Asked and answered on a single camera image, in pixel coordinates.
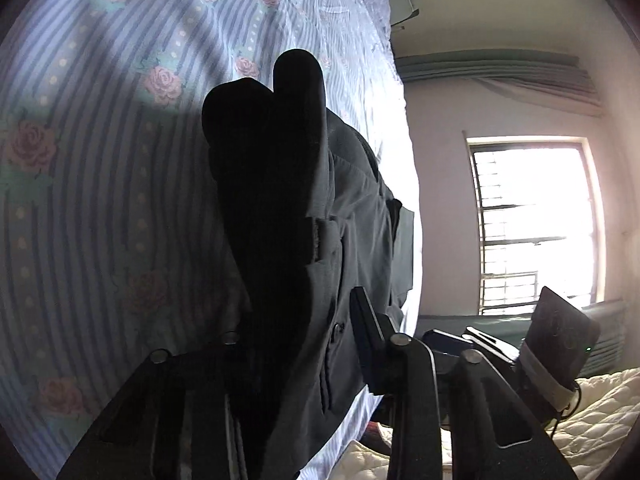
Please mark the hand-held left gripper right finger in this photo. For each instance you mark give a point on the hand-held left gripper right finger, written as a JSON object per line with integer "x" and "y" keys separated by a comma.
{"x": 370, "y": 345}

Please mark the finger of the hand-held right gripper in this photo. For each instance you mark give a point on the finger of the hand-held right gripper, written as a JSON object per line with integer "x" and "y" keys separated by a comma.
{"x": 445, "y": 344}
{"x": 492, "y": 345}

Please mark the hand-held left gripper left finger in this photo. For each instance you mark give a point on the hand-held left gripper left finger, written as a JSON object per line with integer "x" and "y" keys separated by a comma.
{"x": 200, "y": 385}

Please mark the black pants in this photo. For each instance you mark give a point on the black pants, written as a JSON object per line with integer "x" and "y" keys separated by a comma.
{"x": 300, "y": 260}

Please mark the barred window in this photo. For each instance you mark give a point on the barred window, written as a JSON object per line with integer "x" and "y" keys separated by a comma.
{"x": 535, "y": 225}

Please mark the blue striped floral blanket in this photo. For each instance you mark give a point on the blue striped floral blanket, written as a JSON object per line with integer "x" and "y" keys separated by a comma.
{"x": 110, "y": 185}

